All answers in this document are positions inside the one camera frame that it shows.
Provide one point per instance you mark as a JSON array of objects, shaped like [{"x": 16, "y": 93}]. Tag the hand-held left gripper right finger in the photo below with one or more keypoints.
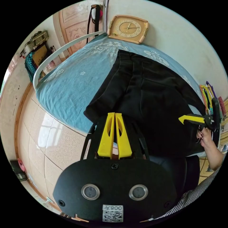
[{"x": 124, "y": 146}]

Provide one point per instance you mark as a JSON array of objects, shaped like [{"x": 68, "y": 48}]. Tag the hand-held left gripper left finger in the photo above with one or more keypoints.
[{"x": 105, "y": 142}]

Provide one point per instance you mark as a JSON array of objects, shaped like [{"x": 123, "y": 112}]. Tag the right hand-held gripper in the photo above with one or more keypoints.
[{"x": 208, "y": 123}]

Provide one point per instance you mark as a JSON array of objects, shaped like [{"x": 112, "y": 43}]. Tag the black pants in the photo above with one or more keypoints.
[{"x": 151, "y": 92}]

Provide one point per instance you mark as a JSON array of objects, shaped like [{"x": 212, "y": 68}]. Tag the person's right forearm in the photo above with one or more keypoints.
[{"x": 213, "y": 156}]

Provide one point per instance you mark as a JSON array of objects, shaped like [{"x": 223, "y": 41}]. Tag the person's right hand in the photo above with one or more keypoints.
[{"x": 205, "y": 138}]

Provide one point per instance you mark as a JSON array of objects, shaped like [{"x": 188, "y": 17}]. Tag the pile of clothes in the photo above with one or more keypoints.
[{"x": 209, "y": 96}]

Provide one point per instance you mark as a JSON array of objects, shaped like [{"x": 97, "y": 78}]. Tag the bed with blue sheet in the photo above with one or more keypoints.
[{"x": 71, "y": 85}]

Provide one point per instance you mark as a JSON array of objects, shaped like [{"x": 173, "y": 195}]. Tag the person's body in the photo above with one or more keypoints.
[{"x": 204, "y": 188}]

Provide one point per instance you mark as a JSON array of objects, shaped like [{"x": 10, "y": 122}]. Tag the beige square clock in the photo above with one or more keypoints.
[{"x": 128, "y": 28}]

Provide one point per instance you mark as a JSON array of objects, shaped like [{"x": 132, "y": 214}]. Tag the wooden door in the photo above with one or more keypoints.
[{"x": 74, "y": 23}]

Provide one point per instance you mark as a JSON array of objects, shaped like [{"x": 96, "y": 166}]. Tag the black hanging bag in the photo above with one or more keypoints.
[{"x": 97, "y": 17}]

